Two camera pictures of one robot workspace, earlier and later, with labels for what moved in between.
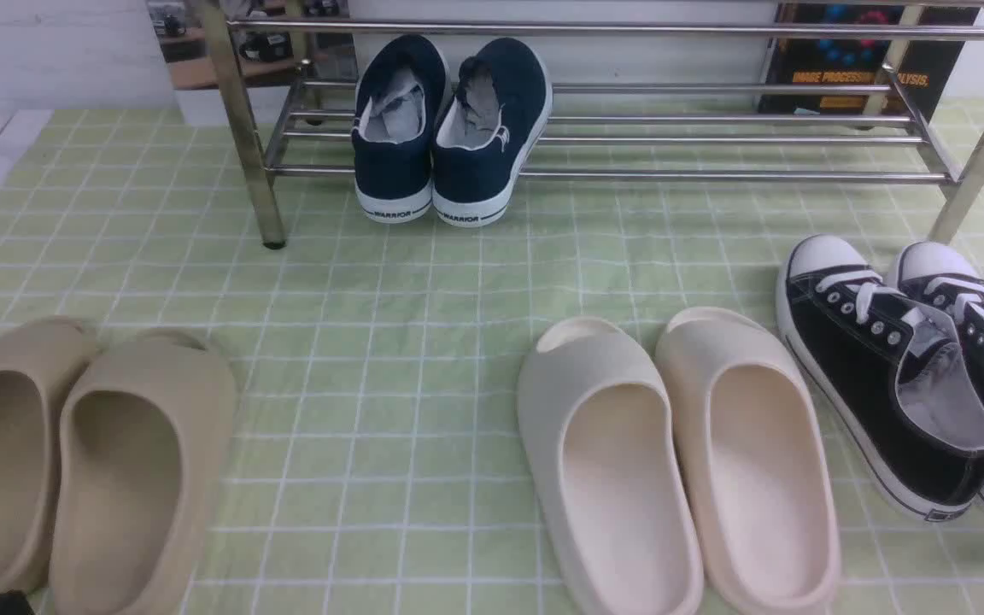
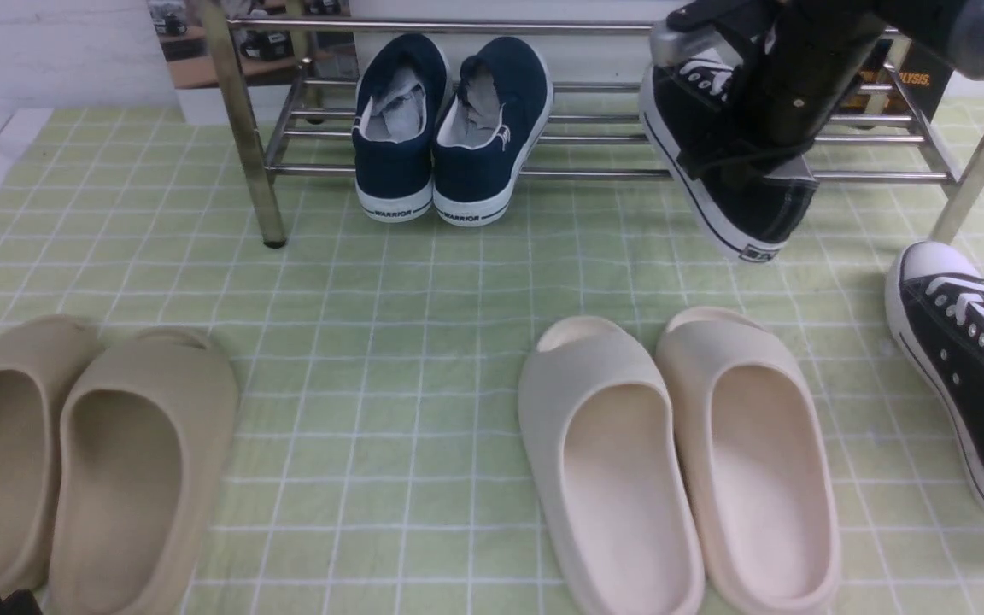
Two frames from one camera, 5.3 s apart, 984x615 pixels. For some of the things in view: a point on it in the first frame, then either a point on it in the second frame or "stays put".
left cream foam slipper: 600,440 stays put
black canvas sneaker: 887,371 → 752,193
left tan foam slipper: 2,412 stays put
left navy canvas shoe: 402,89 stays put
